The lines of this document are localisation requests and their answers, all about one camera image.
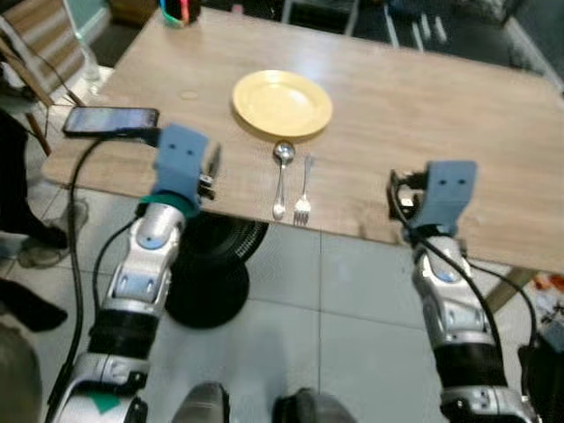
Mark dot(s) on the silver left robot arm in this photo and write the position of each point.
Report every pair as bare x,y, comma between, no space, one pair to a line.
141,273

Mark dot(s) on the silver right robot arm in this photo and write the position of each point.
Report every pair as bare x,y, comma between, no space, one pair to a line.
458,308

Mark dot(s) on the silver metal spoon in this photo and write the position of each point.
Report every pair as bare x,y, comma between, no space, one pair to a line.
281,181

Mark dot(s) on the silver metal fork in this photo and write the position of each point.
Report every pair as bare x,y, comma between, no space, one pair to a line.
304,194

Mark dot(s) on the round yellow plate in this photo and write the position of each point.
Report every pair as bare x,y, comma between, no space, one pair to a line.
282,104

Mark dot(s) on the black smartphone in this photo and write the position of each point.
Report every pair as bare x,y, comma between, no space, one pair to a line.
110,120

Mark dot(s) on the wooden table leg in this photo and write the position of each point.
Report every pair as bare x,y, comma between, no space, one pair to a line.
509,289

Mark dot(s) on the clear plastic bottle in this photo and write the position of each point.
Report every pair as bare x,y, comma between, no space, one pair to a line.
92,66

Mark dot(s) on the colourful striped cup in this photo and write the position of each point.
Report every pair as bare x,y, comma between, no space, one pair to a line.
181,11

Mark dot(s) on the person's leg with grey shoe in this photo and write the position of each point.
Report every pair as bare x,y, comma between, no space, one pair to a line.
35,220

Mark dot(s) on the striped wooden chair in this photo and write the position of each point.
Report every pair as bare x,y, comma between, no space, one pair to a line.
40,35

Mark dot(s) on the person's black foot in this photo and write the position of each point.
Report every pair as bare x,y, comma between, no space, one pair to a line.
31,307

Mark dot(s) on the grey left robot leg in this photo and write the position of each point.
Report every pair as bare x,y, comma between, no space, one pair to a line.
203,405

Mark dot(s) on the dark right robot leg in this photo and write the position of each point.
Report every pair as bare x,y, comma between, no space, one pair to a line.
308,407

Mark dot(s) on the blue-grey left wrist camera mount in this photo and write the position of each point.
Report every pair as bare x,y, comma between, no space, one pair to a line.
181,160

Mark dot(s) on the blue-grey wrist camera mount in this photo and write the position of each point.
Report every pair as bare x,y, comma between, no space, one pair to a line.
449,192
181,160

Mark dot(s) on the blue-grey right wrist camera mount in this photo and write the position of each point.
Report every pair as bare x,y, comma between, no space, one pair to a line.
449,192

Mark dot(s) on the black round table pedestal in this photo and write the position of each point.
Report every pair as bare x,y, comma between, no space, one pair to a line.
216,282

